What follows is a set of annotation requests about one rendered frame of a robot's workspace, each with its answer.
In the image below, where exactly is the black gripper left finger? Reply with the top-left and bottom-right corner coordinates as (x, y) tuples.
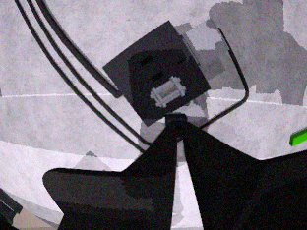
(42, 123), (177, 230)

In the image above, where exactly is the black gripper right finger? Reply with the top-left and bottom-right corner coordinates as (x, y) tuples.
(182, 123), (307, 230)

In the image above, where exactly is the small green bar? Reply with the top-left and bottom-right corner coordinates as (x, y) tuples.
(288, 128), (307, 146)

